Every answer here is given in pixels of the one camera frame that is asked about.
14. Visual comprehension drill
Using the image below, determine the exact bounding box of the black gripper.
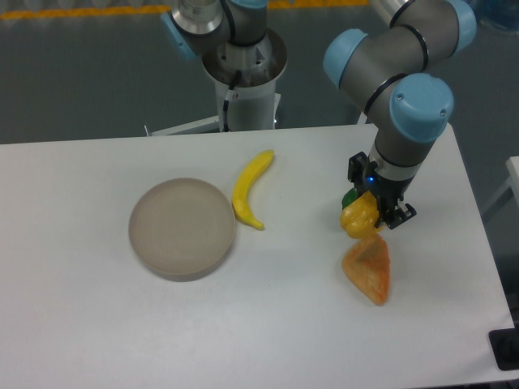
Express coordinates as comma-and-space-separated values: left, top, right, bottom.
347, 152, 417, 229

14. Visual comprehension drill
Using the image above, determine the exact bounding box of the yellow toy pepper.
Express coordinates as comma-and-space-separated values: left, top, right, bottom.
340, 188, 384, 239

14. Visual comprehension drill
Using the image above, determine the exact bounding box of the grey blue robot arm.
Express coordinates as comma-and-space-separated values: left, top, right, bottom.
161, 1, 477, 229

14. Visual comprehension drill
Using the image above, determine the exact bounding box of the beige round plate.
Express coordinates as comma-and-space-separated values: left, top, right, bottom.
128, 177, 236, 282

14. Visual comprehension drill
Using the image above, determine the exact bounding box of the orange toy sandwich triangle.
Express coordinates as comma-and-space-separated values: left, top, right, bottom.
341, 234, 390, 306

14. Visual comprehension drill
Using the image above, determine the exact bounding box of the white table at right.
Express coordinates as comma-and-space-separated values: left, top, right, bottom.
480, 156, 518, 223

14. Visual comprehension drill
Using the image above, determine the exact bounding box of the yellow toy banana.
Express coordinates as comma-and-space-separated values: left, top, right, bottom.
231, 149, 275, 231

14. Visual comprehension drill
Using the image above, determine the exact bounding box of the black clamp at table edge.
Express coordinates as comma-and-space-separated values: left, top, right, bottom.
488, 328, 518, 371

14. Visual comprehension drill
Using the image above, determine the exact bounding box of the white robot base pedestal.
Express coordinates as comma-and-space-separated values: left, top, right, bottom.
150, 28, 287, 136

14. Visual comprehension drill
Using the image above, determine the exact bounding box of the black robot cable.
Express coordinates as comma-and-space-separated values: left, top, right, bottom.
220, 69, 242, 133

